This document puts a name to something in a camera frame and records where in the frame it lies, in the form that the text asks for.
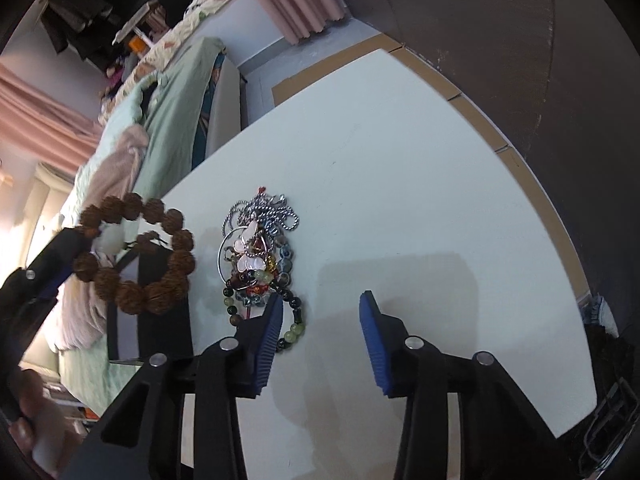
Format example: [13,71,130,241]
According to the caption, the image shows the floral quilt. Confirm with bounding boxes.
[99,0,242,121]

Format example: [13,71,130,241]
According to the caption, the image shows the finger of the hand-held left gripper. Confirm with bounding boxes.
[20,227,95,308]

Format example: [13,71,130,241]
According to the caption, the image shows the white mattress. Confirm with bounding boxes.
[205,52,249,155]

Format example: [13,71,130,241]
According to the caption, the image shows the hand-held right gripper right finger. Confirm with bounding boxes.
[359,290,581,480]

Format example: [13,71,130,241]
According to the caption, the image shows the blue cloth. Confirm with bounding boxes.
[580,295,620,332]

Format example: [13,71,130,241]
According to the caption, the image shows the thin silver hoop bangle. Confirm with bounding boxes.
[217,227,281,292]

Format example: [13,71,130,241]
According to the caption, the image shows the silver chain necklace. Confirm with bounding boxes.
[222,187,301,241]

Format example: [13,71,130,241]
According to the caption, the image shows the small white table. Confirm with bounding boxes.
[112,2,162,47]

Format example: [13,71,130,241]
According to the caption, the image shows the blue patterned bead bracelet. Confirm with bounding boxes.
[235,240,296,308]

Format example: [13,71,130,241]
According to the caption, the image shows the pink butterfly pendant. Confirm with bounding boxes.
[227,220,273,273]

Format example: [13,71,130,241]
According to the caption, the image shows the bed with green blanket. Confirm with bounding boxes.
[59,35,226,413]

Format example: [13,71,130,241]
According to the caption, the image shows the brown seed bead bracelet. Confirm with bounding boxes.
[72,192,196,316]

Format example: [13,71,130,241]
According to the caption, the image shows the green and dark bead bracelet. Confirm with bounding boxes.
[222,270,306,356]

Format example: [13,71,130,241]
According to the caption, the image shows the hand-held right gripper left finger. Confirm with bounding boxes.
[60,292,286,480]

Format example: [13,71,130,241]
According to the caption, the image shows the wire basket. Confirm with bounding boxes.
[580,375,640,477]

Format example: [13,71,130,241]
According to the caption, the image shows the person's left hand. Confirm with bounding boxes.
[0,367,85,479]

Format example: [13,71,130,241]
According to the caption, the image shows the dark hanging clothes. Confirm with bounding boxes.
[40,0,147,57]

